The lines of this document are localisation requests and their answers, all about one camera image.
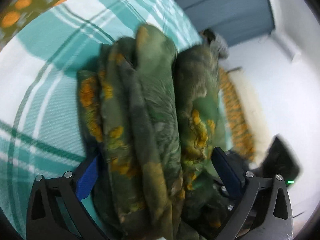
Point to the blue curtain right panel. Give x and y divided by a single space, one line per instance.
236 20

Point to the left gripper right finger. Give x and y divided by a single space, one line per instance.
262 210

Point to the cream padded headboard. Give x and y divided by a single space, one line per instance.
254 116

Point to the green landscape print jacket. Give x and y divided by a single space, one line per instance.
151 114

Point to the teal plaid bed sheet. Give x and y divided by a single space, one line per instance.
39 119

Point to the pile of clothes by bed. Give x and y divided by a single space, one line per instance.
216 42

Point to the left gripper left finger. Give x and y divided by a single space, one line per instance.
55 210

